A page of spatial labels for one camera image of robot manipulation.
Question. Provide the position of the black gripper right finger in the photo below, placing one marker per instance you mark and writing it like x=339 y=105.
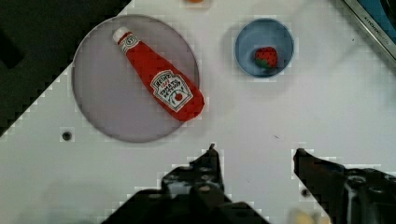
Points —
x=348 y=195

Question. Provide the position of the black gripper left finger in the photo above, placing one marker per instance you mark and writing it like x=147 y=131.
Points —
x=191 y=194

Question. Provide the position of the red plush ketchup bottle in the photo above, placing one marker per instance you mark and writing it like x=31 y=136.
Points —
x=169 y=87

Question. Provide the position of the grey round plate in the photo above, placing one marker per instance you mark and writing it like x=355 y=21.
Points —
x=107 y=89

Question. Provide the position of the plush peeled banana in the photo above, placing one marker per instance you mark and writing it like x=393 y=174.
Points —
x=301 y=217

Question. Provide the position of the plush strawberry in bowl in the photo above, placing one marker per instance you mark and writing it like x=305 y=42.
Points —
x=266 y=57

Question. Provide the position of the blue bowl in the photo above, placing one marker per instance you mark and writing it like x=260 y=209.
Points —
x=259 y=34

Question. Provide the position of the black toaster oven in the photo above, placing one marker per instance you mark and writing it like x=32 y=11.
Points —
x=378 y=19

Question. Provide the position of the orange plush fruit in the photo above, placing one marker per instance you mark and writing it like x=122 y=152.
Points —
x=195 y=1

